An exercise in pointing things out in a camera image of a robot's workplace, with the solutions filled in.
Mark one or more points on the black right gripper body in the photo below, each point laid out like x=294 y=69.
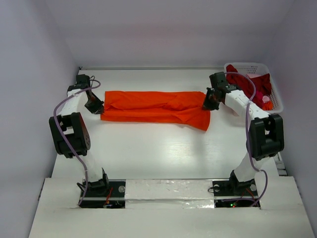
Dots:
x=211 y=99

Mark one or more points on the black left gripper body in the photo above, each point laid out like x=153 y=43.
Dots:
x=94 y=104

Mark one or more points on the orange t-shirt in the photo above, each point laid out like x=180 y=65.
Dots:
x=184 y=108

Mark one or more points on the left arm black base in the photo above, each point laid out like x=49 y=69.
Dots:
x=99 y=195

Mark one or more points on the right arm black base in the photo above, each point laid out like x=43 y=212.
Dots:
x=226 y=197

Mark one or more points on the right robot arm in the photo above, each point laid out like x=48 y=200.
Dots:
x=264 y=131

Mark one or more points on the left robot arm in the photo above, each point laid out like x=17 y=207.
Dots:
x=70 y=135

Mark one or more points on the dark red t-shirt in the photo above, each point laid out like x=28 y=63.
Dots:
x=244 y=84

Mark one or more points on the white plastic laundry basket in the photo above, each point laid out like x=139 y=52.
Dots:
x=257 y=68

